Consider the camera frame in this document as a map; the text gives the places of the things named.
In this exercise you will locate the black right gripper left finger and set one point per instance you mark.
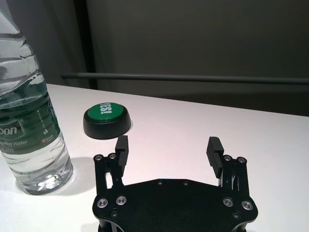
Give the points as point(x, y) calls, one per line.
point(122, 154)

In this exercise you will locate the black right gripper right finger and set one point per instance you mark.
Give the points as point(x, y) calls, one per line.
point(213, 154)

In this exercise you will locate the clear water bottle green label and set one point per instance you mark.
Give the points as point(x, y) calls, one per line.
point(31, 135)

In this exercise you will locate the green YES button black base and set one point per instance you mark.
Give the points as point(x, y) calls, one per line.
point(106, 120)

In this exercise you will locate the grey horizontal wall rail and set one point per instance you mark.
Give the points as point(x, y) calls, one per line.
point(193, 78)

